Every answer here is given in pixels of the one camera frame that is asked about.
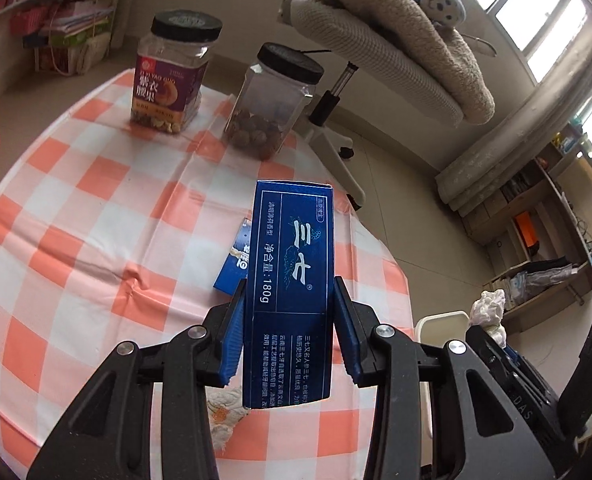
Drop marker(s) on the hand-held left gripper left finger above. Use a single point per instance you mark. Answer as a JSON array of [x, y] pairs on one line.
[[233, 345]]

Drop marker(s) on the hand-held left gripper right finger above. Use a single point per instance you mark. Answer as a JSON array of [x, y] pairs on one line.
[[346, 345]]

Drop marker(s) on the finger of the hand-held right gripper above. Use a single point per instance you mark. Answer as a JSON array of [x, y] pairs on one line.
[[486, 345]]

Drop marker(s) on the white tissue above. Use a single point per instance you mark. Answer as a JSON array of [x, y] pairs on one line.
[[226, 430], [488, 307]]

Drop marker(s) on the white plastic bin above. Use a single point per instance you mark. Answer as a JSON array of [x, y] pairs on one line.
[[441, 327]]

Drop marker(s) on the dark blue toothpaste box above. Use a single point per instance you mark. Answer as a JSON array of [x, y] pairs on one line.
[[291, 260]]

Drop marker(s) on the white plastic bag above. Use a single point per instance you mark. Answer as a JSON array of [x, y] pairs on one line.
[[515, 287]]

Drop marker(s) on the small blue white box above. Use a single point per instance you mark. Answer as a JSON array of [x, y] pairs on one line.
[[231, 270]]

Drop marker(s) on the orange box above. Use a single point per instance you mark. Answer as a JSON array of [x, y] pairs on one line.
[[524, 230]]

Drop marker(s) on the wooden desk with shelves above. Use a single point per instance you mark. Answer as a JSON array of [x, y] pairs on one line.
[[561, 210]]

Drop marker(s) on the orange white checkered tablecloth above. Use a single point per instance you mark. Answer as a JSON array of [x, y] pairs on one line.
[[101, 220]]

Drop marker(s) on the beige lace curtain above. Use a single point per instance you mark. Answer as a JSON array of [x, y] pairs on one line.
[[516, 150]]

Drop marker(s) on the clear jar with brown nuts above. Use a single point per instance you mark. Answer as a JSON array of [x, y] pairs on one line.
[[266, 120]]

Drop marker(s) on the purple label nut jar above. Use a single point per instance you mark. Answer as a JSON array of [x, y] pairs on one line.
[[166, 90]]

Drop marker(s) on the grey white office chair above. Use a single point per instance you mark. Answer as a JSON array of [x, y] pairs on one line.
[[366, 45]]

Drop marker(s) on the beige fleece blanket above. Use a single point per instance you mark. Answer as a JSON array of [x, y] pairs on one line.
[[416, 35]]

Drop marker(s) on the window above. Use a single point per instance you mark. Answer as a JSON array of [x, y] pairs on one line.
[[551, 15]]

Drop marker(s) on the pile of paper bags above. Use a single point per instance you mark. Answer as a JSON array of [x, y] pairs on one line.
[[66, 15]]

